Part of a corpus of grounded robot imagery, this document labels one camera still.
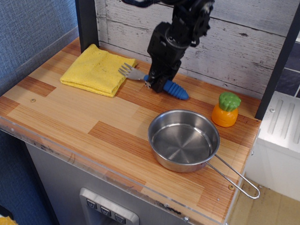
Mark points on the dark shelf post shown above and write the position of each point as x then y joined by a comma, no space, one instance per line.
87,23
280,64

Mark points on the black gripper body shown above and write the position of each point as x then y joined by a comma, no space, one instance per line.
164,50

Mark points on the white ribbed cabinet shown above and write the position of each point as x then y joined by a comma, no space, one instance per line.
275,159

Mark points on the yellow object bottom left corner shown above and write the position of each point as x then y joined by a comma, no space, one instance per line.
7,221

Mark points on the dark right shelf post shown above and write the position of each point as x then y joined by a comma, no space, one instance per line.
280,64

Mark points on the orange toy carrot green top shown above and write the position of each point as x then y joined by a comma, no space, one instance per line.
226,111

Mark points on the blue handled metal fork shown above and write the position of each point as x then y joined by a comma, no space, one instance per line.
170,87

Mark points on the small steel pan wire handle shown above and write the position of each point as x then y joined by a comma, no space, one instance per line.
183,141

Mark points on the dark left shelf post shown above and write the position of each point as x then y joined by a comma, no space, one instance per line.
87,23

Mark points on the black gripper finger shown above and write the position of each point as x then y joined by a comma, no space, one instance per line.
172,70
159,83

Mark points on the yellow folded cloth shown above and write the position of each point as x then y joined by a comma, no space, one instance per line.
96,71

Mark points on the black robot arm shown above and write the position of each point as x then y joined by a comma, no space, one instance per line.
190,19

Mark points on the silver dispenser panel with buttons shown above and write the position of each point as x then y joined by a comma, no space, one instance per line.
102,211

